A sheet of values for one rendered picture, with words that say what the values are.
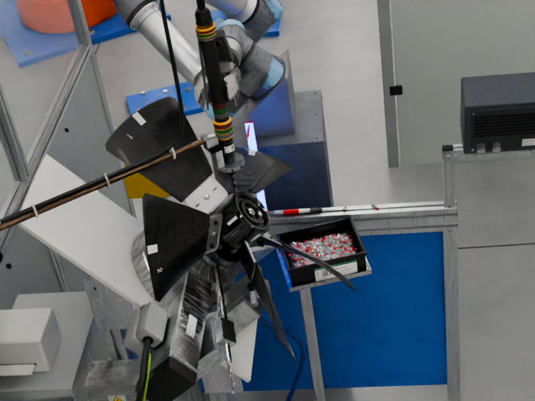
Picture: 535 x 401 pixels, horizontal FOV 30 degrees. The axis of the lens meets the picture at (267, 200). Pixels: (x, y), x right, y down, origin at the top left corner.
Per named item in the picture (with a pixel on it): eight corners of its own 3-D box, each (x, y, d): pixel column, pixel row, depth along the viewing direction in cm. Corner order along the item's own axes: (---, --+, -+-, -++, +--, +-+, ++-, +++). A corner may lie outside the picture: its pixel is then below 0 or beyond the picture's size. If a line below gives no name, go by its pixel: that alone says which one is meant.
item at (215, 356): (194, 383, 227) (177, 376, 225) (190, 350, 233) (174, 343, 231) (231, 355, 221) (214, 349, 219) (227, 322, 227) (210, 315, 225)
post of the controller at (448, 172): (443, 208, 283) (442, 150, 271) (443, 202, 285) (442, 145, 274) (454, 208, 283) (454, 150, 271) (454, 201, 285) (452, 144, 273)
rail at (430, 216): (151, 247, 299) (146, 226, 294) (154, 238, 302) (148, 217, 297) (457, 230, 287) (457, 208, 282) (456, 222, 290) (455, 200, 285)
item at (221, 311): (216, 268, 236) (232, 397, 213) (209, 265, 235) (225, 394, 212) (222, 263, 235) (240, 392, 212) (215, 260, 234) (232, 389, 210)
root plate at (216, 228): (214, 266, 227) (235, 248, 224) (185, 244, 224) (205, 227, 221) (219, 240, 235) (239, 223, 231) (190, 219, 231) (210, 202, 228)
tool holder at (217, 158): (216, 180, 232) (210, 145, 226) (203, 166, 237) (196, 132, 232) (250, 165, 235) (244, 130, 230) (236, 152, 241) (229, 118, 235)
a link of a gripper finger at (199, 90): (202, 119, 225) (217, 99, 232) (197, 97, 221) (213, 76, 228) (189, 118, 226) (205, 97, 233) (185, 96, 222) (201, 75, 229)
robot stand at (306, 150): (267, 324, 379) (228, 99, 320) (346, 317, 376) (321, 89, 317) (266, 383, 355) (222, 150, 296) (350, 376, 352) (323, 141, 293)
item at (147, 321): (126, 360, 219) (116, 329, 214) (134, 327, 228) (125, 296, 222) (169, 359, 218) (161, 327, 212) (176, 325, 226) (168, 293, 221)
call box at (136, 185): (129, 204, 286) (121, 173, 279) (135, 183, 294) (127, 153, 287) (183, 200, 283) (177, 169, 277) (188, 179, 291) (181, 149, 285)
